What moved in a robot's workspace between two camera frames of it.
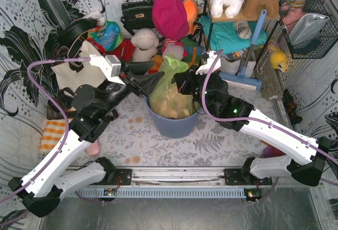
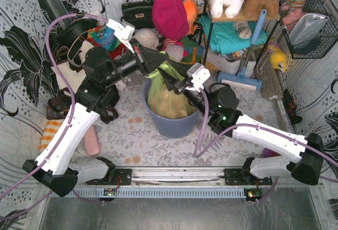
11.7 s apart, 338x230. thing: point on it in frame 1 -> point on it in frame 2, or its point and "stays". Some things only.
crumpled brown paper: (173, 104) stays
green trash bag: (166, 99) stays
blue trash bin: (173, 127) stays
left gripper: (133, 83) -> (142, 59)
